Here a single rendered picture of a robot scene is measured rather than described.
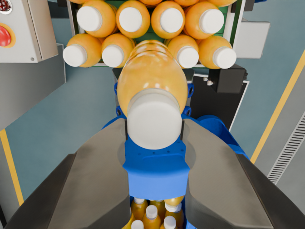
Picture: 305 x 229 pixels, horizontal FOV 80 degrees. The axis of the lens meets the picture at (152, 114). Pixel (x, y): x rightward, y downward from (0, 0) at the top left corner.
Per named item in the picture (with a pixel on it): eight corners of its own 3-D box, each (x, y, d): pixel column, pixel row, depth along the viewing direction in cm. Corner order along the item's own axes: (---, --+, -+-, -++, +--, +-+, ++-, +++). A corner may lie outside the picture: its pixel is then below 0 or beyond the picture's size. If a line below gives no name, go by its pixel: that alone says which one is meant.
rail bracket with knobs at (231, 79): (199, 82, 60) (209, 93, 51) (203, 59, 57) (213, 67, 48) (229, 82, 60) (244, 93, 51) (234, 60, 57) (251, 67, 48)
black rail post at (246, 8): (230, 12, 51) (243, 11, 44) (232, 0, 50) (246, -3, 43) (238, 12, 51) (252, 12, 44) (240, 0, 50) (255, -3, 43)
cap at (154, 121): (187, 116, 15) (192, 128, 13) (149, 140, 16) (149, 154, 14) (159, 78, 13) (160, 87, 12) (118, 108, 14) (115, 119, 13)
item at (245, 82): (153, 195, 215) (153, 206, 201) (179, 67, 147) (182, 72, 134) (196, 198, 219) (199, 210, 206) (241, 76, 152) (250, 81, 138)
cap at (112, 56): (115, 41, 36) (114, 42, 34) (127, 58, 38) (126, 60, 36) (100, 52, 37) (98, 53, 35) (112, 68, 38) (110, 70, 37)
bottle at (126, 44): (127, 26, 51) (117, 28, 35) (141, 48, 54) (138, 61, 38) (107, 40, 53) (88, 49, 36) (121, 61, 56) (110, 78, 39)
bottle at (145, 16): (122, 31, 52) (110, 36, 35) (125, 2, 49) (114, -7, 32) (147, 36, 53) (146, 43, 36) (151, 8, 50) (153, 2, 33)
